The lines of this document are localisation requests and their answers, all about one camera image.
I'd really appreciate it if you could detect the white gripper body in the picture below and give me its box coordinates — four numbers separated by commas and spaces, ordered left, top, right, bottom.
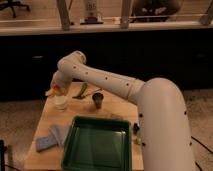
50, 75, 70, 96

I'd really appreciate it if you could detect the red yellow apple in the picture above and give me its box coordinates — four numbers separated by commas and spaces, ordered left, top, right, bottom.
52, 86, 62, 94

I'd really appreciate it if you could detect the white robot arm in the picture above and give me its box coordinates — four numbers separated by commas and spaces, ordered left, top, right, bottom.
51, 51, 196, 171

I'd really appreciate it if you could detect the white paper cup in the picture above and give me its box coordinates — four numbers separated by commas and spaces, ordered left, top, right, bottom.
54, 96, 68, 110

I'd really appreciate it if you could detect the small metal cup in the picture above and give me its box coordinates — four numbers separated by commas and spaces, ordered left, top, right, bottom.
92, 93, 104, 109

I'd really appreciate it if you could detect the green pepper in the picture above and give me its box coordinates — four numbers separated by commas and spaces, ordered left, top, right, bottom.
72, 82, 88, 99

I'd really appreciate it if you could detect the grey blue cloth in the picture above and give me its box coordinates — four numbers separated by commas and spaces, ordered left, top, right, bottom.
50, 125, 69, 147

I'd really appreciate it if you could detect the blue sponge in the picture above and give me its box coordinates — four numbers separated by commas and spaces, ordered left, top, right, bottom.
35, 135, 57, 152

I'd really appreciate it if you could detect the green plastic tray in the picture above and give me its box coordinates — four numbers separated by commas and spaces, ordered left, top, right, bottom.
61, 116, 132, 171

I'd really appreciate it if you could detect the wooden table leg left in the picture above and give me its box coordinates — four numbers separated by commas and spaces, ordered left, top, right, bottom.
56, 0, 70, 31

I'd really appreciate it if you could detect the wooden table leg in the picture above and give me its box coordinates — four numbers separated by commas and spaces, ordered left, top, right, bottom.
120, 0, 132, 29
56, 0, 70, 31

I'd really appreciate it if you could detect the green pear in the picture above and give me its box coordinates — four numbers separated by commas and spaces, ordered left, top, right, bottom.
136, 131, 141, 145

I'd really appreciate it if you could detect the wooden table leg middle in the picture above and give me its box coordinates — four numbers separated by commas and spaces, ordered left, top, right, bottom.
120, 0, 132, 29

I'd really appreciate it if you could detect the black office chair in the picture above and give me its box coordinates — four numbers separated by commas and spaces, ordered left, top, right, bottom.
0, 0, 30, 17

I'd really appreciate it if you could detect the dark bag on floor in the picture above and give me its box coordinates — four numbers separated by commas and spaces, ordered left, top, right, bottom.
131, 0, 180, 22

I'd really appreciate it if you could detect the wooden handled utensil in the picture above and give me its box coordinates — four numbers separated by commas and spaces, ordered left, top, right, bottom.
80, 88, 102, 99

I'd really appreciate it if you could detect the white handled brush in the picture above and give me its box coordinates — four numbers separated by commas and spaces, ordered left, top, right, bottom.
133, 123, 140, 134

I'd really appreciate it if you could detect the black cable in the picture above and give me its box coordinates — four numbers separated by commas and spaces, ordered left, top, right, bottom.
191, 135, 213, 171

